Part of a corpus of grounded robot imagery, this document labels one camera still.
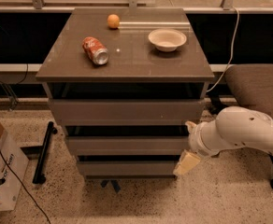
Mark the white paper bowl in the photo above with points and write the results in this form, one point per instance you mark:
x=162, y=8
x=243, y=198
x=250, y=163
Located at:
x=167, y=40

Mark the white cardboard box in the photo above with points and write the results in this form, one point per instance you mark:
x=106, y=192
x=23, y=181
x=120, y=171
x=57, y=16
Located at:
x=13, y=164

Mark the grey office chair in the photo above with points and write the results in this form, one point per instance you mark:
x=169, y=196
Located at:
x=252, y=87

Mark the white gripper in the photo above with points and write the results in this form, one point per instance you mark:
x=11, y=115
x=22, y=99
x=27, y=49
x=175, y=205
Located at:
x=194, y=141

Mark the blue tape cross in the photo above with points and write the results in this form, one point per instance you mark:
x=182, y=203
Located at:
x=114, y=184

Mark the black metal bar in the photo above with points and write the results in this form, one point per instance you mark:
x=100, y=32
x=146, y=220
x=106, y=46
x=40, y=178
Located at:
x=39, y=177

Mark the grey bottom drawer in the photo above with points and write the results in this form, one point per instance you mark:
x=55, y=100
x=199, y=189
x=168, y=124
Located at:
x=126, y=168

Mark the grey top drawer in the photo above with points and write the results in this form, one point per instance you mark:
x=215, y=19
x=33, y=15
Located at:
x=127, y=112

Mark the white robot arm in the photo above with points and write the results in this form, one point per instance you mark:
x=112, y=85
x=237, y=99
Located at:
x=234, y=127

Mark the grey drawer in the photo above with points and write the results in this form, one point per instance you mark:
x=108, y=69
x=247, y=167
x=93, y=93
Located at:
x=154, y=145
x=126, y=168
x=127, y=112

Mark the grey drawer cabinet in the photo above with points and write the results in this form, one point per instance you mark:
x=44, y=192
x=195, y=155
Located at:
x=136, y=70

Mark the orange soda can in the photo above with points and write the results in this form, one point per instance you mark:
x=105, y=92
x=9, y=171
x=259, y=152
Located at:
x=96, y=51

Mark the orange fruit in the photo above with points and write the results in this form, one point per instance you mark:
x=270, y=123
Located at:
x=113, y=21

